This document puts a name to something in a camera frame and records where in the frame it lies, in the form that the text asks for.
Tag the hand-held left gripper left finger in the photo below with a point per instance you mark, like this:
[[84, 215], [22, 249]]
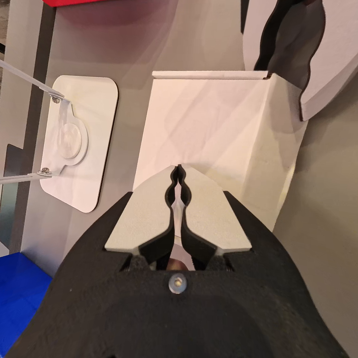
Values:
[[139, 218]]

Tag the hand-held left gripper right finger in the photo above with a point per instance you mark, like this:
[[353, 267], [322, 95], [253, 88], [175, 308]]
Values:
[[215, 218]]

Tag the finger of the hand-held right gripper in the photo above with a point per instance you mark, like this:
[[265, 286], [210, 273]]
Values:
[[338, 42], [253, 33]]

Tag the white cardboard box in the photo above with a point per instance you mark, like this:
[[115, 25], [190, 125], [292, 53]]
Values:
[[209, 125]]

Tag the blue cube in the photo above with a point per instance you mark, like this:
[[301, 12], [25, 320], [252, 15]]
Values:
[[19, 293]]

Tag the red cube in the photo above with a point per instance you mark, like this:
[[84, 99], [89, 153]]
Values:
[[78, 2]]

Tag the dark metal plate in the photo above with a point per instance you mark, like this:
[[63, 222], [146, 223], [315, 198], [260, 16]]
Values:
[[14, 195]]

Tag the white rounded base plate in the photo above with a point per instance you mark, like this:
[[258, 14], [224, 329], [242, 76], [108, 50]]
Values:
[[95, 156]]

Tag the white metal bracket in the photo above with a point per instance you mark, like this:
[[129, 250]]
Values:
[[67, 139]]

